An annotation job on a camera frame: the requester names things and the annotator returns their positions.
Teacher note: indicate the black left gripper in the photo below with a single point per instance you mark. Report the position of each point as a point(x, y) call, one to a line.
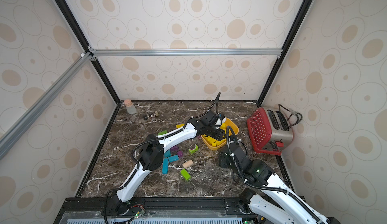
point(219, 135)

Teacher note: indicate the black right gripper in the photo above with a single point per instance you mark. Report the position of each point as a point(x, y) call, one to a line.
point(225, 161)

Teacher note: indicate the yellow plastic tray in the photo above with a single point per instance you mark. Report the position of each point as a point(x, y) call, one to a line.
point(226, 122)

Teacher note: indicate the green rainbow arch block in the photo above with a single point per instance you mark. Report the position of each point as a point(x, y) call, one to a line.
point(193, 149)

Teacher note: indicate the purple triangle block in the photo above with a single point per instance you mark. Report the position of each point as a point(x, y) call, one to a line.
point(175, 148)

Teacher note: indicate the purple cube block near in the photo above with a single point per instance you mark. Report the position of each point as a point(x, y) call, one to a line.
point(180, 154)

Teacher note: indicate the green rectangular block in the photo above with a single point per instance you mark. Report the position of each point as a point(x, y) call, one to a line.
point(163, 132)

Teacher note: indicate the red polka dot toaster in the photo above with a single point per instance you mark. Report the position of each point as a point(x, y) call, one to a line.
point(269, 132)

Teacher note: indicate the natural wood cylinder block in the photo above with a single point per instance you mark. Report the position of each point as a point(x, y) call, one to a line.
point(187, 164)

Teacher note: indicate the teal block left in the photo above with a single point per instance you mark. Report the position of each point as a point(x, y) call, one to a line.
point(167, 154)

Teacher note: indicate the teal block right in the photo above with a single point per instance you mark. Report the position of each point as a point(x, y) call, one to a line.
point(173, 158)

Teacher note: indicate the green block front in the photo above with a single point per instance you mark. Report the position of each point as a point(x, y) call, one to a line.
point(185, 174)

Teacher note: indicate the long teal block front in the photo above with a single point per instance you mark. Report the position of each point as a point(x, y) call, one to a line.
point(165, 166)

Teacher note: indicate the clear bottle pink cap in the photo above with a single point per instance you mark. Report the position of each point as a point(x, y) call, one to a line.
point(131, 109)

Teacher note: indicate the aluminium frame bar back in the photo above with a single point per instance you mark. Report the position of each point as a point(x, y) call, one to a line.
point(185, 52)

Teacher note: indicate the aluminium frame bar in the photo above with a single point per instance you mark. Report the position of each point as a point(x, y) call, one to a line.
point(11, 137)
point(185, 52)

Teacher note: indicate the aluminium frame bar left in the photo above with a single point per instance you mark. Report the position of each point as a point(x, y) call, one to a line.
point(11, 137)

